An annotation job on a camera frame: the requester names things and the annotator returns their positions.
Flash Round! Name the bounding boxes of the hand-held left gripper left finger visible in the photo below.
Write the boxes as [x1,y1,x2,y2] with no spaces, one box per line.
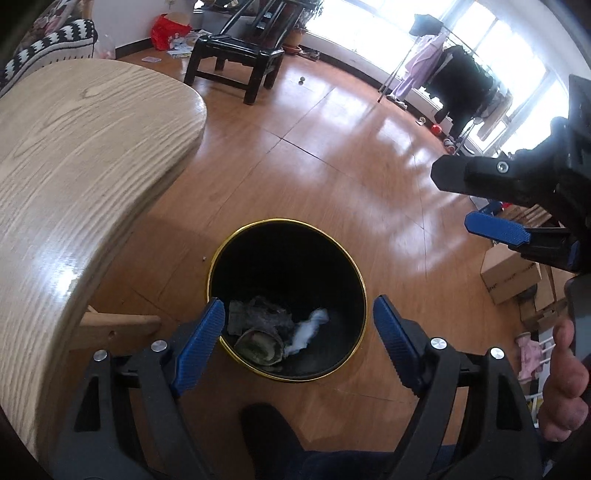
[55,298,227,480]

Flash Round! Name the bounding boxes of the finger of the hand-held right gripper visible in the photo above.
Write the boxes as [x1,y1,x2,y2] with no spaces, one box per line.
[464,211,581,272]
[430,116,571,210]

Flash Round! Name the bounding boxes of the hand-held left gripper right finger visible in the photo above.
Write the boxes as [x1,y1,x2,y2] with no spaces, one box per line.
[372,294,543,480]

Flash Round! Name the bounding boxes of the black gold-rimmed trash can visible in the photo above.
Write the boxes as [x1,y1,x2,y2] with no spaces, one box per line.
[206,220,369,384]

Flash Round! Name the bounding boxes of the person's right hand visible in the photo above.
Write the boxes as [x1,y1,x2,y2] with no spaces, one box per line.
[538,318,591,444]

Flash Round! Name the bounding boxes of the cardboard box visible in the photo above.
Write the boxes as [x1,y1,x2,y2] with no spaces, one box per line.
[480,240,542,305]

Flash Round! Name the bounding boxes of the round greenish paper bowl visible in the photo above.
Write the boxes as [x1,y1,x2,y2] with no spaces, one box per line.
[235,329,286,367]

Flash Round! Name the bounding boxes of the crumpled grey paper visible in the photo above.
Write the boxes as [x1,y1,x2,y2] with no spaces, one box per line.
[226,298,296,337]

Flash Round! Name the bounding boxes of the wooden table leg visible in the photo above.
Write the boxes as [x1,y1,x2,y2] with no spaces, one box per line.
[69,307,162,354]

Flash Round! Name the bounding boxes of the white tissue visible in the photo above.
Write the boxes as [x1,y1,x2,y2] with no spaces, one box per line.
[285,308,329,357]

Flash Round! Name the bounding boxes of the black garment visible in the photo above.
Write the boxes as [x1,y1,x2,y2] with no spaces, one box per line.
[425,44,496,139]

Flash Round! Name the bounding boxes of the person's black sock foot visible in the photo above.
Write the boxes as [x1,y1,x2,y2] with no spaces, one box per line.
[240,404,306,480]

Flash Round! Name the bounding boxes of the person's blue trouser leg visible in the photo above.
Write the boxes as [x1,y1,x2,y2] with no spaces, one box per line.
[295,443,462,480]

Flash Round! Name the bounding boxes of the pink toy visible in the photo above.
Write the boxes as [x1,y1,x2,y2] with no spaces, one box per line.
[516,332,555,381]

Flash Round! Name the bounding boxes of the purple garment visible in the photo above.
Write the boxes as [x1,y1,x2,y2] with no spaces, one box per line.
[392,33,446,100]

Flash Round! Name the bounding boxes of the metal clothes rack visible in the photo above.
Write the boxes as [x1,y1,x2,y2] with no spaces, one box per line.
[378,14,513,155]

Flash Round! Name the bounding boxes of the light wooden table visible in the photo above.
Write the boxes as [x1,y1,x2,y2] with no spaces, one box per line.
[0,59,208,462]

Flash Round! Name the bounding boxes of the potted plant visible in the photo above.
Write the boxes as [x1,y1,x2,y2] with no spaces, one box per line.
[283,14,310,54]

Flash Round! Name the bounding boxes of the black wooden stool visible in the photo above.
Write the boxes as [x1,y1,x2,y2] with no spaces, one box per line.
[184,34,286,106]

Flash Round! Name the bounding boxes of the scattered papers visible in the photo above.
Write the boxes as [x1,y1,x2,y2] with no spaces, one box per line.
[166,28,211,58]

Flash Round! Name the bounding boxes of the clear plastic bag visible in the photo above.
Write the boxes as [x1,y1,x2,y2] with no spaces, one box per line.
[95,32,116,60]

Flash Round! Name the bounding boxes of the red plastic bag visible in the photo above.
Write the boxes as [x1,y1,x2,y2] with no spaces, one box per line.
[151,14,192,51]

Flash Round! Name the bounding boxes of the black and white striped sofa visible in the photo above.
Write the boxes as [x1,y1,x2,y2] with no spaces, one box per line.
[0,0,100,97]

